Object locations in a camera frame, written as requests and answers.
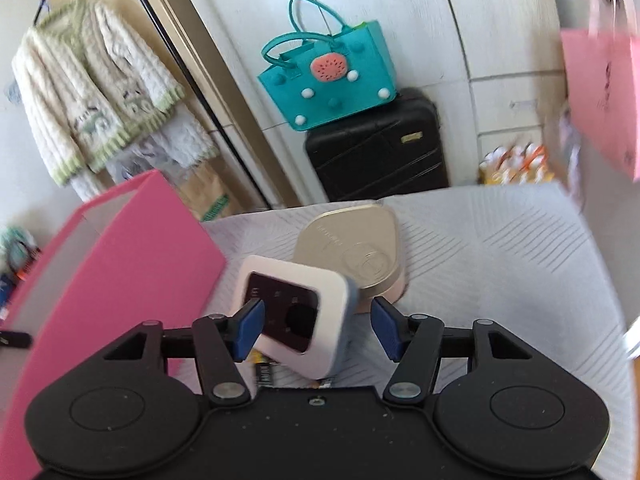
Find pink cardboard box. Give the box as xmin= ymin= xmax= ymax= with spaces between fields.
xmin=0 ymin=169 xmax=227 ymax=480

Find cream knitted cardigan green trim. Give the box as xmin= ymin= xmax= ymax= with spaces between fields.
xmin=11 ymin=0 xmax=186 ymax=188

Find orange white snack packets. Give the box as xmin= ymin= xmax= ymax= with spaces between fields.
xmin=479 ymin=142 xmax=556 ymax=186

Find white patterned table cover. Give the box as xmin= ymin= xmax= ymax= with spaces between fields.
xmin=165 ymin=182 xmax=631 ymax=480

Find black clothes rack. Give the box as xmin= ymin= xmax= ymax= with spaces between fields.
xmin=32 ymin=0 xmax=273 ymax=211

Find white wardrobe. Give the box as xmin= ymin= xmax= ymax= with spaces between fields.
xmin=167 ymin=0 xmax=571 ymax=208

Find teal felt handbag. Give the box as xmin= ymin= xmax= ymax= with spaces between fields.
xmin=257 ymin=0 xmax=398 ymax=132

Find white fluffy garment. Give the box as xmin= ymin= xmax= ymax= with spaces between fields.
xmin=70 ymin=107 xmax=218 ymax=201

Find clear plastic bag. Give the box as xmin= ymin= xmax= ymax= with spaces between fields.
xmin=557 ymin=105 xmax=585 ymax=206

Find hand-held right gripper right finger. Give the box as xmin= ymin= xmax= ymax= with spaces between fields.
xmin=370 ymin=295 xmax=535 ymax=408

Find beige rounded tin box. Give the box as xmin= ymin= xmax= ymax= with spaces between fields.
xmin=292 ymin=201 xmax=408 ymax=306

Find black suitcase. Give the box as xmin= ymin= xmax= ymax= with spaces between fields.
xmin=305 ymin=87 xmax=450 ymax=203

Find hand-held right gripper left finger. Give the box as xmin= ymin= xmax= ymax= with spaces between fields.
xmin=102 ymin=297 xmax=266 ymax=408

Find brown paper bag green label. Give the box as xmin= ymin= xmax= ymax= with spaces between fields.
xmin=172 ymin=162 xmax=236 ymax=223

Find pink tote bag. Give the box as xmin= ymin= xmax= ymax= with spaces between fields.
xmin=560 ymin=0 xmax=640 ymax=183

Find white portable router brown panel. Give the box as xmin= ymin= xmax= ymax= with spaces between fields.
xmin=234 ymin=255 xmax=361 ymax=380

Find black battery yellow print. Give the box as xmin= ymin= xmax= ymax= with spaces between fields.
xmin=250 ymin=352 xmax=335 ymax=390

